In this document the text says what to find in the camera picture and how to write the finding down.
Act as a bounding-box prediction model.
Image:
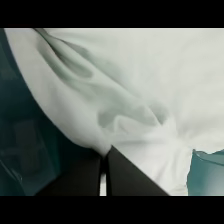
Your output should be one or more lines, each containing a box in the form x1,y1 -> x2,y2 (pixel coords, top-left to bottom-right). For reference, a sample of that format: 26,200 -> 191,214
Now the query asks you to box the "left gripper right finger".
105,145 -> 170,197

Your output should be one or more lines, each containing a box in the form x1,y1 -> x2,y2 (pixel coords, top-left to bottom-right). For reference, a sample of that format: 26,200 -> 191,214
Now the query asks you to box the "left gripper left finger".
34,152 -> 102,197

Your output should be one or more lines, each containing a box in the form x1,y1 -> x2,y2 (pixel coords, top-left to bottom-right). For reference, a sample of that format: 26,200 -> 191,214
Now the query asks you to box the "white garment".
3,27 -> 224,197

